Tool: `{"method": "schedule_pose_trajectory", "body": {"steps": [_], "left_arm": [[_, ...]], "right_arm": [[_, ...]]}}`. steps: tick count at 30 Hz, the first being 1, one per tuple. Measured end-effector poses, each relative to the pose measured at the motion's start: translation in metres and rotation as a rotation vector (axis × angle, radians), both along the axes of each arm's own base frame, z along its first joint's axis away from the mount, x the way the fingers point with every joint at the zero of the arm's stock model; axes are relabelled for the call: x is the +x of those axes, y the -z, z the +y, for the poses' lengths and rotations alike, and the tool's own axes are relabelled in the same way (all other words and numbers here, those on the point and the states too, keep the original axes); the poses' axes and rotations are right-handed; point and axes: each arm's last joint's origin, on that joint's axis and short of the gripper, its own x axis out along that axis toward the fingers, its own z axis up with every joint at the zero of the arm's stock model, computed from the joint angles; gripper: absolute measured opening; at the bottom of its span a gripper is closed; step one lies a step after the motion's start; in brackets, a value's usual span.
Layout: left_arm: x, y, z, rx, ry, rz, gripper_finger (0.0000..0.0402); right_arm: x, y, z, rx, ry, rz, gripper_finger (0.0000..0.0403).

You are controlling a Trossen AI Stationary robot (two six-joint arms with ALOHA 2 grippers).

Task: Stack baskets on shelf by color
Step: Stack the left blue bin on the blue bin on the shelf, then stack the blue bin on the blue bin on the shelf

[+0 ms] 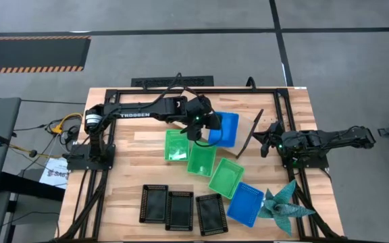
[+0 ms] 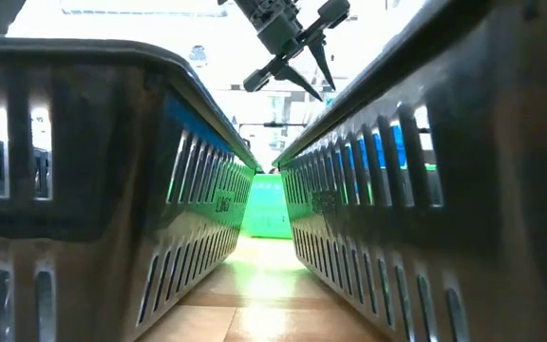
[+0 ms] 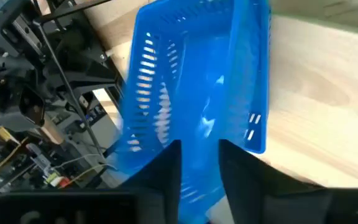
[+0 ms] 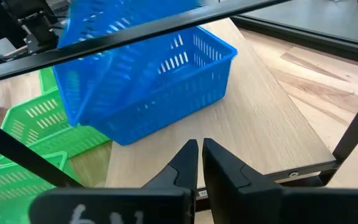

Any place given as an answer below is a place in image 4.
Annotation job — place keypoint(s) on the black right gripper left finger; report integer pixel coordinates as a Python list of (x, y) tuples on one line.
[(120, 205)]

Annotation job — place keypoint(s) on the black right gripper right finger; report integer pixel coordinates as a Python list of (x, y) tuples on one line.
[(259, 202)]

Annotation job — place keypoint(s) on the green plastic slotted basket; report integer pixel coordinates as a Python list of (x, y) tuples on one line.
[(47, 79), (11, 183), (42, 118)]

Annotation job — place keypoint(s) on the blue plastic slotted basket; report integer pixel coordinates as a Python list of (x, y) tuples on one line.
[(104, 18), (197, 87)]

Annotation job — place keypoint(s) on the white shelf label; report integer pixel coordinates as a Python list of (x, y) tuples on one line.
[(202, 193)]

